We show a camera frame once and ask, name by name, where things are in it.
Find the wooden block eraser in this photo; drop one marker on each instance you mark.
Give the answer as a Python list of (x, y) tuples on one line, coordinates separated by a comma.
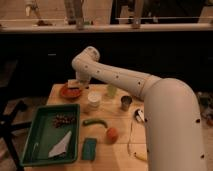
[(73, 84)]

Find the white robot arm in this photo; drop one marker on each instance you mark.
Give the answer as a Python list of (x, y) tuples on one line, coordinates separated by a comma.
[(173, 128)]

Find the red bowl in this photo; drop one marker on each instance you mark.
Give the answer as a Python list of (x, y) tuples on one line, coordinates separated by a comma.
[(68, 93)]

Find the green cup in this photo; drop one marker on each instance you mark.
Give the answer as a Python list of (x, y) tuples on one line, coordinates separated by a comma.
[(111, 91)]

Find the white cup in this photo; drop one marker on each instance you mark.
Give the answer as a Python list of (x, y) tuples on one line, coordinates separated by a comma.
[(94, 99)]

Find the metal cup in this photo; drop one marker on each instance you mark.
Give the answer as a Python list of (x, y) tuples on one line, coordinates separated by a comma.
[(126, 102)]

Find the orange fruit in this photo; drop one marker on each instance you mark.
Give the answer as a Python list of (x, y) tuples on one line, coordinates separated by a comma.
[(112, 135)]

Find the bunch of red grapes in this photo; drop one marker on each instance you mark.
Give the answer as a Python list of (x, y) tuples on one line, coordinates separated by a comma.
[(60, 120)]

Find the green sponge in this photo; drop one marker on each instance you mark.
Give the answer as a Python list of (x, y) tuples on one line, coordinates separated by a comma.
[(89, 149)]

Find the green plastic tray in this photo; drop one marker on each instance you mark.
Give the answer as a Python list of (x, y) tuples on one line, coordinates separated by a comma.
[(44, 135)]

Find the white folded paper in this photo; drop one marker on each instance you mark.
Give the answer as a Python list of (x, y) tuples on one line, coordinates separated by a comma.
[(61, 146)]

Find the white handled spatula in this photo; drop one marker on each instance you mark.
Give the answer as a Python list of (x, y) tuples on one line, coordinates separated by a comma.
[(139, 115)]

